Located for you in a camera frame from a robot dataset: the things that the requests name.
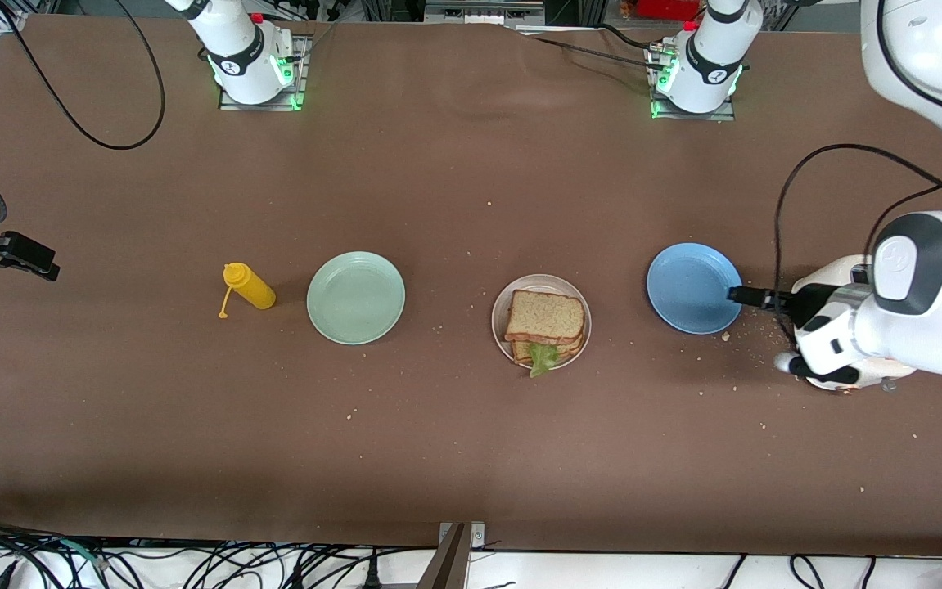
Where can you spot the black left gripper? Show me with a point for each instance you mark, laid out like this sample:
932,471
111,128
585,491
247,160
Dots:
783,300

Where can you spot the brown-crust bread slice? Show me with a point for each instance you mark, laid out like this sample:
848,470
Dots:
573,348
546,317

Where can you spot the green lettuce leaf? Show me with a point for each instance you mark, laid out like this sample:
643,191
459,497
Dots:
543,360

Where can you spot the yellow squeeze sauce bottle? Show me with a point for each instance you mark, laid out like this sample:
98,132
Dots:
251,289

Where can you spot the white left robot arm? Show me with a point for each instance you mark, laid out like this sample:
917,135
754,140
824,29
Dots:
929,278

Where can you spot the blue round plate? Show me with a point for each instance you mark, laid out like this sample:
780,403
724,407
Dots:
687,288

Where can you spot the beige round plate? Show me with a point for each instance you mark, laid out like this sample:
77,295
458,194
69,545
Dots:
499,319

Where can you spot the green round plate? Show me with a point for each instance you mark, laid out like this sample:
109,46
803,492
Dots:
356,298

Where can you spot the white two-slot toaster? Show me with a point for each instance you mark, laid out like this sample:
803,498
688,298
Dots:
835,270

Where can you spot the red box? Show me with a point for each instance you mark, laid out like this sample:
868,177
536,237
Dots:
667,8

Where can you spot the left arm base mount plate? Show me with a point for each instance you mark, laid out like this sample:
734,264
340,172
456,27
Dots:
659,110

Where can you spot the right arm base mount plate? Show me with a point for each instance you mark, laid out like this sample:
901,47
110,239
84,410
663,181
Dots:
297,82

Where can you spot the grey aluminium rail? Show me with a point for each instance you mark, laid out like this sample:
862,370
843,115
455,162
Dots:
483,12

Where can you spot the aluminium camera post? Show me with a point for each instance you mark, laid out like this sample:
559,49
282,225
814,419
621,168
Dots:
446,564

